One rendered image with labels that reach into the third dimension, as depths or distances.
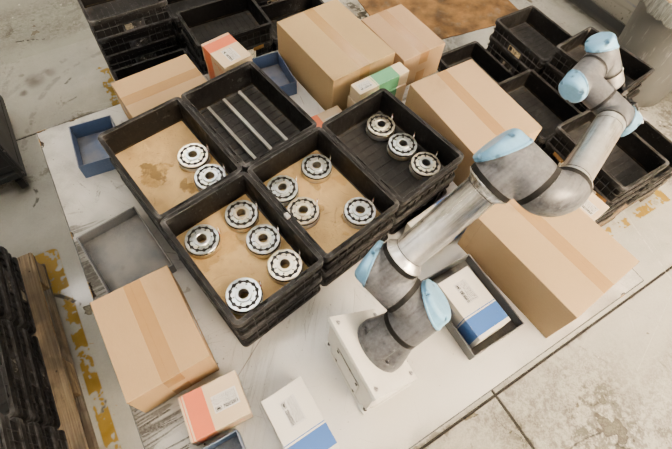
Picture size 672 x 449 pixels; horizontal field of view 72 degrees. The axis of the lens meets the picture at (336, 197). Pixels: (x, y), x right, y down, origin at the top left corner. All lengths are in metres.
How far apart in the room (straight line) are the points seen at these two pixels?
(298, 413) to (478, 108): 1.18
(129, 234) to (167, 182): 0.22
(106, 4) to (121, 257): 1.69
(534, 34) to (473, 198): 2.16
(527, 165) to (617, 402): 1.65
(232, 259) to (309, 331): 0.32
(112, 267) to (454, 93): 1.33
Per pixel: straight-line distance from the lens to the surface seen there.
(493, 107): 1.82
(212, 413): 1.38
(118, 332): 1.41
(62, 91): 3.33
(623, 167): 2.49
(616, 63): 1.47
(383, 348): 1.25
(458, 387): 1.51
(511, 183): 1.06
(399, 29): 2.11
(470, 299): 1.50
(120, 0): 3.01
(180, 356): 1.34
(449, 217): 1.10
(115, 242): 1.71
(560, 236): 1.58
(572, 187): 1.11
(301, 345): 1.47
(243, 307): 1.35
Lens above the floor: 2.12
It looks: 57 degrees down
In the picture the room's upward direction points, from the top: 6 degrees clockwise
